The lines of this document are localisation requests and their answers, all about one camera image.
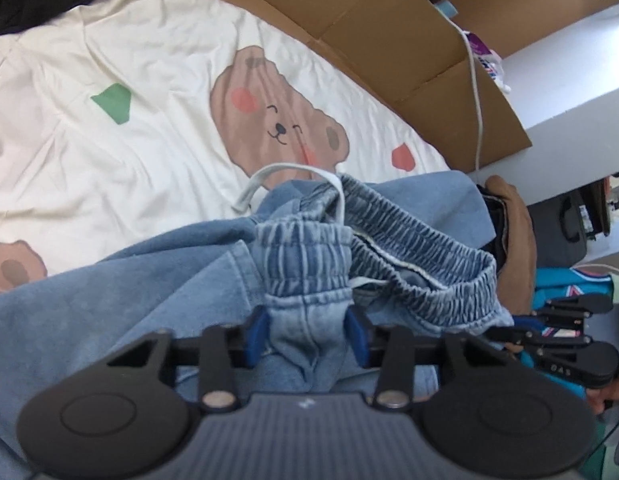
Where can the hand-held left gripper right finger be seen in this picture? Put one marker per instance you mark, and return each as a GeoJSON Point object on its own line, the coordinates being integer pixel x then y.
{"type": "Point", "coordinates": [357, 336]}

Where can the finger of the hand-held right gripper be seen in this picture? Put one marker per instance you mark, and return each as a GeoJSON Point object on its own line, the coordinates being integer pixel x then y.
{"type": "Point", "coordinates": [579, 305]}
{"type": "Point", "coordinates": [539, 337]}

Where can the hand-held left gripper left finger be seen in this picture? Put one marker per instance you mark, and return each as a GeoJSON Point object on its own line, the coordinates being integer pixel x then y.
{"type": "Point", "coordinates": [254, 336]}

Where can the person's right hand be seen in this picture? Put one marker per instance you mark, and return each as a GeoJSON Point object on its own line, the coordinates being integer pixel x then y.
{"type": "Point", "coordinates": [614, 395]}

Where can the teal patterned blanket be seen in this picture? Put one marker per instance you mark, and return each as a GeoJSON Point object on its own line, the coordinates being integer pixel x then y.
{"type": "Point", "coordinates": [564, 282]}

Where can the black soft bag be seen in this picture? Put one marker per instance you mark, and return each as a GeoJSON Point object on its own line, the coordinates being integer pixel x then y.
{"type": "Point", "coordinates": [554, 240]}

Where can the brown leather bag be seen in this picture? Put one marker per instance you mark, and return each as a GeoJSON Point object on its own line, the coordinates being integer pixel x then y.
{"type": "Point", "coordinates": [519, 240]}

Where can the cream bear print bed sheet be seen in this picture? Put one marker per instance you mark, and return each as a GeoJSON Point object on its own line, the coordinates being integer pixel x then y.
{"type": "Point", "coordinates": [114, 160]}

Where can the tall brown cardboard panel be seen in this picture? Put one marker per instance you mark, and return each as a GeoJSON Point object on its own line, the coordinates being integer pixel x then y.
{"type": "Point", "coordinates": [529, 10]}

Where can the flat brown cardboard sheet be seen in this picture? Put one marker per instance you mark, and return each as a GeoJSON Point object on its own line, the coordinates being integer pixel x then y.
{"type": "Point", "coordinates": [379, 25]}

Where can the blue capped bottle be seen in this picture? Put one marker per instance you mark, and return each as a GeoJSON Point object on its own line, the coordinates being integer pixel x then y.
{"type": "Point", "coordinates": [447, 8]}

